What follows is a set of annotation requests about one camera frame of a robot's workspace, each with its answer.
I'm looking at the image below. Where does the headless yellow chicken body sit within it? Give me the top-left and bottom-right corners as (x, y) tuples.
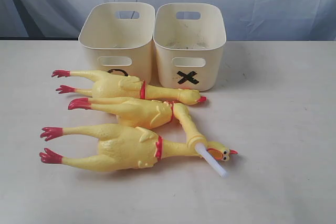
(68, 97), (174, 130)

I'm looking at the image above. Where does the yellow rubber chicken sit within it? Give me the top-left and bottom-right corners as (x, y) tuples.
(39, 123), (239, 173)
(51, 70), (207, 105)

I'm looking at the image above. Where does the cream bin marked cross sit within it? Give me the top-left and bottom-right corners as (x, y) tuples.
(153, 3), (226, 91)

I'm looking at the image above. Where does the cream bin marked circle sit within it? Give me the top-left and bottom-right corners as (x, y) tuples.
(78, 2), (155, 82)

